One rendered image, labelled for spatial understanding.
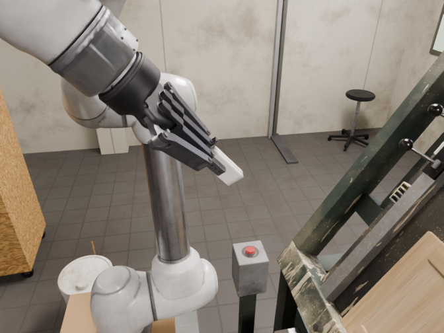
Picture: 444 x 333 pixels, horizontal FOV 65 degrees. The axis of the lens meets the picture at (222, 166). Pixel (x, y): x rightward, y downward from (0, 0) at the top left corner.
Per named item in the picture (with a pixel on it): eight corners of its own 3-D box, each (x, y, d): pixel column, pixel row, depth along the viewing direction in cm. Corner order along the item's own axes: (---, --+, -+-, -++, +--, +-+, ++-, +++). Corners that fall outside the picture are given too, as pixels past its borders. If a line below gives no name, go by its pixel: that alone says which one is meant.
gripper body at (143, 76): (133, 71, 36) (191, 125, 42) (142, 37, 42) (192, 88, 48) (88, 109, 39) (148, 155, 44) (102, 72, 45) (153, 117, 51)
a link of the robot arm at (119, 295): (96, 310, 118) (82, 263, 107) (150, 296, 123) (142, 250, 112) (96, 353, 105) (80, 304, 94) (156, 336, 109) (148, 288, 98)
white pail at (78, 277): (77, 296, 229) (60, 243, 205) (123, 290, 233) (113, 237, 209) (67, 341, 202) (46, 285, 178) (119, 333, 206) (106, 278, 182)
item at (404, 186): (394, 200, 115) (388, 197, 114) (409, 184, 112) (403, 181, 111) (402, 207, 111) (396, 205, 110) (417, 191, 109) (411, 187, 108)
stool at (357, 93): (361, 132, 448) (372, 85, 416) (379, 150, 405) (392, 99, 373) (322, 133, 444) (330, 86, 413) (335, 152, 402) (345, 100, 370)
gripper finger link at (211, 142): (141, 110, 45) (143, 104, 46) (197, 156, 52) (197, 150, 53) (163, 94, 44) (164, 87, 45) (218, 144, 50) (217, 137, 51)
